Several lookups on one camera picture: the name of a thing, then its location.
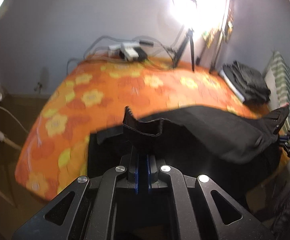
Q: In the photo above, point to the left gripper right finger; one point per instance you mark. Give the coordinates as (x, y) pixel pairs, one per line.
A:
(153, 165)

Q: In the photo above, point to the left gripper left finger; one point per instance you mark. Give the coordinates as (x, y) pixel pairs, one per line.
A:
(133, 171)

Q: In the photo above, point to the black pants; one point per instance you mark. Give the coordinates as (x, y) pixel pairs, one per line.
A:
(237, 153)

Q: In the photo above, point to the green striped white pillow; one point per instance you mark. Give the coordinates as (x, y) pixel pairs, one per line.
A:
(277, 78)

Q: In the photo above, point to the stack of folded dark clothes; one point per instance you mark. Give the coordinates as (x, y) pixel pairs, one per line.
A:
(246, 83)

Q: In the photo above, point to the orange floral bedspread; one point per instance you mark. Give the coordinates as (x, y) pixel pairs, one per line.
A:
(94, 97)

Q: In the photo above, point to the small black tripod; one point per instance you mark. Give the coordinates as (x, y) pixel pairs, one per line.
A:
(187, 40)

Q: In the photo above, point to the white power adapter box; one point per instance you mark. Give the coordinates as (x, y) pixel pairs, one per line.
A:
(129, 51)

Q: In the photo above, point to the floral cloth on tripod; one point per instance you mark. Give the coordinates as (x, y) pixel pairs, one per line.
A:
(225, 27)

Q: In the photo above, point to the ring light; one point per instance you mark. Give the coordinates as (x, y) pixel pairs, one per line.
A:
(199, 15)

